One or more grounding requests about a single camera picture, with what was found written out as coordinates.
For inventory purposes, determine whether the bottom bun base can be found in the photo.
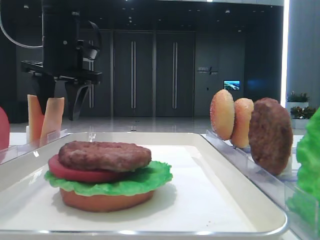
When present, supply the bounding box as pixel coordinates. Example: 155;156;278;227
59;188;154;213

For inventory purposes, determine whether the long clear divider strip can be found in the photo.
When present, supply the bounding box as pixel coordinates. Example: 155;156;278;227
0;126;68;164
202;130;320;240

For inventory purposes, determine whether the plain bun half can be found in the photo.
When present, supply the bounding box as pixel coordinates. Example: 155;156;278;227
231;98;254;148

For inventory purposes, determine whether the sesame top bun half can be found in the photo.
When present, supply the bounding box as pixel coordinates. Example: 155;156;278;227
209;89;235;140

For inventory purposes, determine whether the white metal tray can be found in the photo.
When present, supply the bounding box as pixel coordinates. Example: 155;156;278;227
0;132;288;240

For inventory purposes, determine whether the standing green lettuce leaf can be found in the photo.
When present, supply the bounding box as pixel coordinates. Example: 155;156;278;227
287;110;320;222

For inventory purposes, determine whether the stacked red tomato slice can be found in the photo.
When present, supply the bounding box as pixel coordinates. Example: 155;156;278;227
48;154;129;184

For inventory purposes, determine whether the standing red tomato slice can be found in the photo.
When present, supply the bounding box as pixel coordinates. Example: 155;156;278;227
0;107;10;150

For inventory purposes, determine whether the stacked meat patty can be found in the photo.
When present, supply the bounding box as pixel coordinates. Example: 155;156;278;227
58;140;152;172

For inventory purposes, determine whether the long clear right divider strip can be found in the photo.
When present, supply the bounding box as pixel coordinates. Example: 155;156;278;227
202;130;320;240

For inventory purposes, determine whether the long clear left divider strip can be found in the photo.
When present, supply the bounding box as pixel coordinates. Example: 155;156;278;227
0;126;68;164

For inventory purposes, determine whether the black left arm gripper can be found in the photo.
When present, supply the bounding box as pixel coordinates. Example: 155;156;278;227
21;0;102;121

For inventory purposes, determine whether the standing orange cheese slice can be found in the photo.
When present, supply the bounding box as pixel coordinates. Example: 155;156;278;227
27;94;45;142

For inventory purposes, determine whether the flower planter box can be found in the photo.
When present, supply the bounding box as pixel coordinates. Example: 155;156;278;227
285;91;316;129

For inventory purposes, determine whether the stacked green lettuce leaf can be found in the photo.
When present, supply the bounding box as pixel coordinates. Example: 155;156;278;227
44;161;173;197

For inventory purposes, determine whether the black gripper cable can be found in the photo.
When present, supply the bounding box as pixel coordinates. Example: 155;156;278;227
0;9;45;48

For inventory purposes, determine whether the dark double door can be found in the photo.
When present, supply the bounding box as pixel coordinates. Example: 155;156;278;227
113;31;195;117

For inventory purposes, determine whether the brown standing meat patty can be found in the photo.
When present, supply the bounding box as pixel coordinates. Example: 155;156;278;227
248;97;293;175

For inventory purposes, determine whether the small wall screen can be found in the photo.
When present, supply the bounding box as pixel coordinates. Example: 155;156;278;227
223;80;241;91

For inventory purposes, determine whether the orange cheese slice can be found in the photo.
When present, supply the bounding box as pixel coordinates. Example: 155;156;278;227
27;94;45;142
39;97;65;147

